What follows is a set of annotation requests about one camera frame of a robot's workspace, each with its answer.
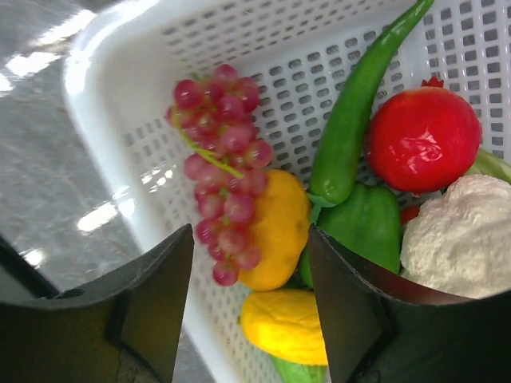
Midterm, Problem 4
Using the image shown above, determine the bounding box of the green bell pepper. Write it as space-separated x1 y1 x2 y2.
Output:
307 181 402 274

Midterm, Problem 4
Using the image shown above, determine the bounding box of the white cauliflower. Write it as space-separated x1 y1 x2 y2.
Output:
401 175 510 298

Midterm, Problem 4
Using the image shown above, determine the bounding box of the orange tangerine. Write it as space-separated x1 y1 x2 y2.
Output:
240 169 311 291

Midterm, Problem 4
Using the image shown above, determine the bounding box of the green cucumber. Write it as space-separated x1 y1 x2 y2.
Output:
269 355 327 383

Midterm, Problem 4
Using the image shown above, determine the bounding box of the long green chili pepper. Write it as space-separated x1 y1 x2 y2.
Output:
308 1 434 209

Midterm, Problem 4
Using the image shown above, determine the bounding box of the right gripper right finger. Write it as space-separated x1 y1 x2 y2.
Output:
308 227 510 382

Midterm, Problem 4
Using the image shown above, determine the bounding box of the red chili pepper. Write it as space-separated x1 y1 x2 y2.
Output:
401 205 421 226

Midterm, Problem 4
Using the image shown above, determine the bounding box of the white plastic basket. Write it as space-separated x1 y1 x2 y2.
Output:
63 0 511 383

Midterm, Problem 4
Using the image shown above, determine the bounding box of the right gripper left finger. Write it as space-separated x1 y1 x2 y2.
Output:
1 225 194 382

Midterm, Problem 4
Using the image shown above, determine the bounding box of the red grape bunch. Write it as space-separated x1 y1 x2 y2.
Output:
165 64 272 286

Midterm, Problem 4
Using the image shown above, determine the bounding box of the yellow corn cob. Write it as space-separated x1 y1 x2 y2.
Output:
240 289 328 365

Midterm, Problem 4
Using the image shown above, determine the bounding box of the red pomegranate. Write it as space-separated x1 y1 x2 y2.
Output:
365 77 482 195

